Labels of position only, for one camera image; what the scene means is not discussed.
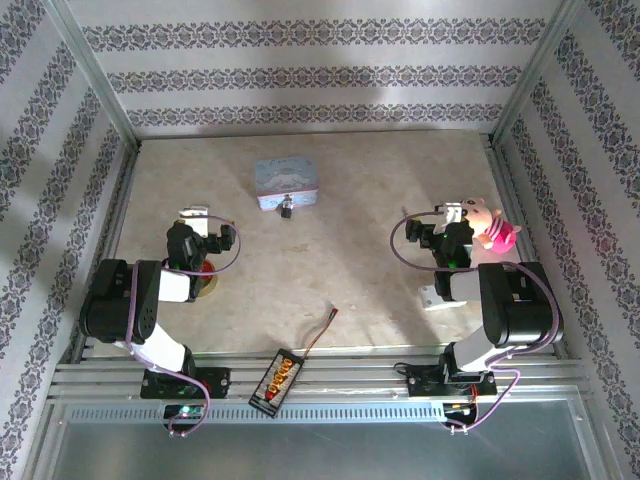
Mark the pastel cartoon print box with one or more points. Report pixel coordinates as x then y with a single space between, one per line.
286 177

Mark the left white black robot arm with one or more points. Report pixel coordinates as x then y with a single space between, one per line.
165 345

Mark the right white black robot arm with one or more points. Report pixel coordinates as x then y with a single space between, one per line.
520 300

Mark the tape roll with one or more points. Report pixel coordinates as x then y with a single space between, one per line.
209 272

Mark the pink cartoon plush doll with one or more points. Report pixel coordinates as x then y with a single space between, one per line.
495 227

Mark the black board with yellow connectors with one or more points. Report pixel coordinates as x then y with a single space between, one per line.
277 382

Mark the small circuit board green light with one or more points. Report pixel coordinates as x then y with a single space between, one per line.
185 411

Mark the perforated metal strip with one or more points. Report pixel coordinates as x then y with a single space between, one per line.
325 413

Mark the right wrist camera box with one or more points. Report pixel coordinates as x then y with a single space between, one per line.
452 212

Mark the white plastic bracket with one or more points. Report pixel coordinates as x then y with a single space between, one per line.
431 299

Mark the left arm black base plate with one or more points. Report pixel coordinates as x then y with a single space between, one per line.
220 382

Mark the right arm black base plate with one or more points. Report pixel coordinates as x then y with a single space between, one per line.
425 382

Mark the aluminium frame rails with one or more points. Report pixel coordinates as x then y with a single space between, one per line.
345 367

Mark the aluminium upright post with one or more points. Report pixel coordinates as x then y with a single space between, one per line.
535 75
95 75

